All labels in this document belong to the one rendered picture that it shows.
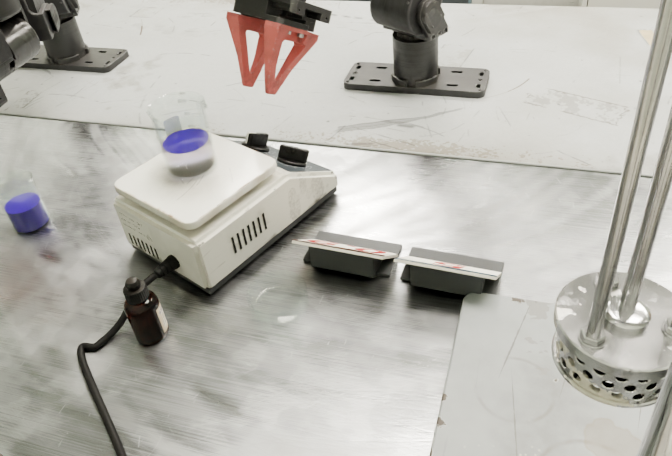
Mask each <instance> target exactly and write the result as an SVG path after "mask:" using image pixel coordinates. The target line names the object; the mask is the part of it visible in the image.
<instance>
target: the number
mask: <svg viewBox="0 0 672 456"><path fill-rule="evenodd" d="M402 259H407V260H413V261H418V262H424V263H430V264H435V265H441V266H446V267H452V268H458V269H463V270H469V271H474V272H480V273H486V274H491V275H495V274H496V273H498V272H496V271H490V270H484V269H479V268H473V267H467V266H462V265H456V264H450V263H445V262H439V261H433V260H428V259H422V258H416V257H411V256H408V257H402Z"/></svg>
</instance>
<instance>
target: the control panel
mask: <svg viewBox="0 0 672 456"><path fill-rule="evenodd" d="M267 147H269V152H260V153H262V154H265V155H269V156H271V157H272V158H274V159H275V161H276V163H277V167H279V168H282V169H284V170H286V171H289V172H310V171H331V170H330V169H328V168H325V167H322V166H320V165H317V164H315V163H312V162H310V161H307V162H306V166H305V167H296V166H291V165H287V164H284V163H281V162H279V161H278V160H277V157H278V153H279V149H276V148H274V147H271V146H269V145H267Z"/></svg>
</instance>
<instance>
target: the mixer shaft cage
mask: <svg viewBox="0 0 672 456"><path fill-rule="evenodd" d="M671 54H672V0H661V3H660V8H659V12H658V16H657V21H656V25H655V30H654V34H653V38H652V43H651V47H650V52H649V56H648V61H647V65H646V69H645V74H644V78H643V83H642V87H641V91H640V96H639V100H638V105H637V109H636V113H635V118H634V122H633V127H632V131H631V135H630V140H629V144H628V149H627V153H626V157H625V162H624V166H623V171H622V175H621V179H620V184H619V188H618V193H617V197H616V201H615V206H614V210H613V215H612V219H611V223H610V228H609V232H608V237H607V241H606V246H605V250H604V254H603V259H602V263H601V268H600V272H594V273H589V274H585V275H582V276H580V277H577V278H575V279H574V280H572V281H570V282H569V283H568V284H566V285H565V286H564V287H563V288H562V290H561V291H560V293H559V294H558V297H557V299H556V303H555V309H554V325H555V329H556V331H555V333H554V336H553V339H552V345H551V351H552V357H553V360H554V363H555V365H556V367H557V369H558V371H559V372H560V374H561V375H562V376H563V378H564V379H565V380H566V381H567V382H568V383H569V384H570V385H571V386H572V387H574V388H575V389H576V390H577V391H579V392H580V393H582V394H584V395H585V396H587V397H589V398H591V399H593V400H595V401H598V402H600V403H603V404H606V405H610V406H614V407H620V408H641V407H647V406H651V405H654V404H656V401H657V398H658V395H659V393H660V390H661V387H662V384H663V382H664V379H665V376H666V374H667V371H668V368H669V365H670V363H671V360H672V292H671V291H670V290H668V289H667V288H665V287H663V286H662V285H660V284H658V283H656V282H654V281H652V280H649V279H647V278H645V276H646V272H647V269H648V265H649V262H650V258H651V255H652V251H653V248H654V245H655V241H656V238H657V234H658V231H659V227H660V224H661V221H662V217H663V214H664V210H665V207H666V203H667V200H668V196H669V193H670V190H671V186H672V105H671V109H670V113H669V117H668V120H667V124H666V128H665V132H664V136H663V139H662V143H661V147H660V151H659V154H658V158H657V162H656V166H655V170H654V173H653V177H652V181H651V185H650V188H649V192H648V196H647V200H646V204H645V207H644V211H643V215H642V219H641V222H640V226H639V230H638V234H637V238H636V241H635V245H634V249H633V253H632V256H631V260H630V264H629V268H628V272H627V273H624V272H617V269H618V265H619V261H620V257H621V253H622V249H623V245H624V241H625V237H626V233H627V229H628V225H629V221H630V217H631V213H632V209H633V205H634V201H635V197H636V193H637V189H638V185H639V181H640V177H641V173H642V169H643V165H644V161H645V157H646V153H647V149H648V145H649V141H650V137H651V133H652V129H653V125H654V122H655V118H656V114H657V110H658V106H659V102H660V98H661V94H662V90H663V86H664V82H665V78H666V74H667V70H668V66H669V62H670V58H671ZM606 381H610V382H612V383H608V382H606ZM594 385H596V386H598V387H599V388H597V387H595V386H594ZM613 392H618V393H619V394H616V393H613Z"/></svg>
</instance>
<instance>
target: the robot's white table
mask: <svg viewBox="0 0 672 456"><path fill-rule="evenodd" d="M306 2H307V3H309V4H312V5H315V6H318V7H321V8H324V9H327V10H330V11H332V14H331V18H330V22H329V24H327V23H324V22H320V21H317V20H316V24H315V28H314V32H311V33H313V34H317V35H319V37H318V41H317V42H316V43H315V44H314V46H313V47H312V48H311V49H310V50H309V51H308V52H307V54H306V55H305V56H304V57H303V58H302V59H301V60H300V61H299V63H298V64H297V65H296V66H295V67H294V68H293V69H292V71H291V72H290V74H289V75H288V77H287V78H286V80H285V81H284V83H283V84H282V86H281V87H280V89H279V90H278V92H277V93H276V94H275V95H273V94H267V93H265V78H264V65H263V68H262V70H261V72H260V74H259V76H258V78H257V80H256V82H255V84H254V86H253V87H246V86H243V85H242V80H241V74H240V68H239V63H238V57H237V53H236V50H235V46H234V43H233V39H232V36H231V33H230V29H229V26H228V22H227V19H226V15H227V11H229V12H233V13H237V14H241V13H238V12H234V11H233V8H234V3H235V0H78V3H79V6H80V10H79V14H78V16H75V18H76V21H77V24H78V27H79V29H80V32H81V35H82V38H83V41H84V43H86V44H87V45H88V47H97V48H116V49H127V50H128V53H129V57H128V58H127V59H125V60H124V61H123V62H122V63H120V64H119V65H118V66H117V67H116V68H114V69H113V70H112V71H110V72H108V73H95V72H81V71H66V70H51V69H37V68H22V67H20V68H18V69H17V70H15V71H14V72H13V73H11V74H10V75H8V76H7V77H6V78H4V79H3V80H1V81H0V84H1V86H2V88H3V91H4V93H5V95H6V97H7V99H8V101H7V103H5V104H4V105H3V106H1V107H0V115H6V116H16V117H27V118H37V119H47V120H58V121H68V122H78V123H89V124H99V125H109V126H120V127H130V128H140V129H151V130H154V127H153V124H152V121H151V118H150V117H149V116H148V115H147V112H146V110H147V107H148V106H149V104H150V103H151V102H152V101H154V96H153V94H154V93H156V92H158V91H160V90H162V89H165V88H168V87H173V86H181V85H187V86H193V87H196V88H198V90H199V94H201V95H202V96H203V97H204V98H205V101H206V103H207V104H208V106H207V108H206V109H205V111H206V115H207V119H208V123H209V127H210V131H211V133H213V134H215V135H218V136H223V137H233V138H244V139H246V135H247V132H257V133H267V134H269V137H268V141H275V142H285V143H295V144H306V145H316V146H326V147H337V148H347V149H357V150H368V151H378V152H388V153H399V154H409V155H419V156H430V157H440V158H450V159H461V160H471V161H481V162H492V163H502V164H512V165H523V166H533V167H543V168H554V169H564V170H574V171H585V172H595V173H605V174H616V175H622V171H623V166H624V162H625V157H626V153H627V149H628V144H629V140H630V135H631V131H632V127H633V122H634V118H635V113H636V109H637V105H638V100H639V96H640V91H641V87H642V83H643V78H644V74H645V69H646V65H647V61H648V56H649V52H650V47H651V43H652V38H653V34H654V30H655V25H656V21H657V16H658V12H659V9H653V8H613V7H573V6H534V5H490V4H454V3H442V4H441V7H442V10H443V12H444V14H445V16H444V18H445V20H446V22H447V25H448V32H447V33H445V34H443V35H441V36H439V37H438V65H439V66H447V67H465V68H484V69H488V70H489V71H490V75H489V81H488V85H487V89H486V92H485V96H484V97H483V98H478V99H477V98H462V97H447V96H432V95H418V94H403V93H388V92H374V91H359V90H347V89H345V88H344V79H345V78H346V76H347V74H348V73H349V71H350V70H351V68H352V66H353V65H354V64H355V63H357V62H373V63H392V64H393V41H392V33H393V32H394V31H392V30H388V29H385V28H383V25H380V24H377V23H376V22H375V21H374V20H373V18H372V16H371V12H370V1H334V0H306ZM671 105H672V54H671V58H670V62H669V66H668V70H667V74H666V78H665V82H664V86H663V90H662V94H661V98H660V102H659V106H658V110H657V114H656V118H655V122H654V125H653V129H652V133H651V137H650V141H649V145H648V149H647V153H646V157H645V161H644V165H643V169H642V173H641V177H647V178H652V177H653V173H654V170H655V166H656V162H657V158H658V154H659V151H660V147H661V143H662V139H663V136H664V132H665V128H666V124H667V120H668V117H669V113H670V109H671Z"/></svg>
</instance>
